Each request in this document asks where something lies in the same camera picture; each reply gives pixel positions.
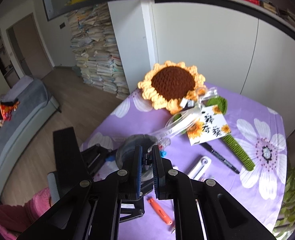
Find grey felt pen holder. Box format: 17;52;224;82
115;134;157;183

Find black marker pen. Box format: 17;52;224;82
201;142;240;174

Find orange utility knife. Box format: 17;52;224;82
147;197;173;225

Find blue pen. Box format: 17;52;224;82
158;145;167;158

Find pink sleeve forearm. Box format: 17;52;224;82
0;187;52;239

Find grey bed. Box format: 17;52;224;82
0;76;60;196

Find purple floral tablecloth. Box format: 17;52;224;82
80;88;287;230

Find green potted plant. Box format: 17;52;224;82
273;167;295;239

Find sunflower gift card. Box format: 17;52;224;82
186;105;231;146

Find transparent ribbon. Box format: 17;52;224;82
112;87;218;148

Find stack of papers on floor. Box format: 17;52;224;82
66;3;130;100

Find crochet sunflower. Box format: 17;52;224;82
138;61;255;171

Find white bookshelf cabinet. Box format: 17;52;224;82
43;0;295;136

